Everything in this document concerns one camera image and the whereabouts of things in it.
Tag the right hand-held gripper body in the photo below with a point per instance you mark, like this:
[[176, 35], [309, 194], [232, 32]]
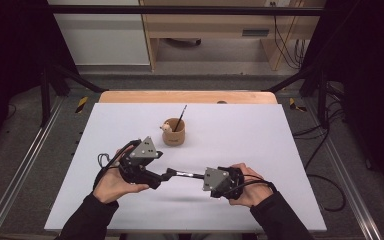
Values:
[[221, 181]]

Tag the white cabinet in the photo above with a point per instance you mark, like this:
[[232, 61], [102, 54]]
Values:
[[103, 36]]

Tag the grey desk label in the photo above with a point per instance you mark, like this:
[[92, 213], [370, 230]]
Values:
[[255, 32]]

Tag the black metal stand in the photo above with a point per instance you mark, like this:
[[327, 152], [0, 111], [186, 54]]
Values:
[[322, 100], [45, 100]]

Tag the black curtain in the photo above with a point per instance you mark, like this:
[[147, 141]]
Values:
[[370, 83], [10, 66]]

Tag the aluminium floor rail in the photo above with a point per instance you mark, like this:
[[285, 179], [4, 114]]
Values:
[[16, 180], [350, 193]]

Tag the black horizontal bar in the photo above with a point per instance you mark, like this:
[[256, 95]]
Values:
[[180, 10]]

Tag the person's right hand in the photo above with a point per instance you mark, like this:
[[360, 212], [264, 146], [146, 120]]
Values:
[[255, 191]]

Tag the white table board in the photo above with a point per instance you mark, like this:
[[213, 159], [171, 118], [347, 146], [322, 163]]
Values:
[[233, 140]]

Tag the light wooden desk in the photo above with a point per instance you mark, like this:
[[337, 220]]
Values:
[[210, 25]]

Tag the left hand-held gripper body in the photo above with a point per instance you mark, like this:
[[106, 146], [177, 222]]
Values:
[[140, 156]]

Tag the wooden table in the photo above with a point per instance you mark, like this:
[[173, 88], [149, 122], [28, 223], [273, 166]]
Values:
[[146, 97]]

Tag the person's left hand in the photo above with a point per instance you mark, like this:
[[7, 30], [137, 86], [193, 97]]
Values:
[[113, 186]]

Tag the dark round table grommet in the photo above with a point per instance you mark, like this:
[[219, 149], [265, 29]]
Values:
[[221, 102]]

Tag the black makeup brush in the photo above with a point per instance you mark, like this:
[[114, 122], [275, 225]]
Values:
[[185, 173]]

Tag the brown cup with animal figure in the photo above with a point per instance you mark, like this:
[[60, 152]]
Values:
[[173, 137]]

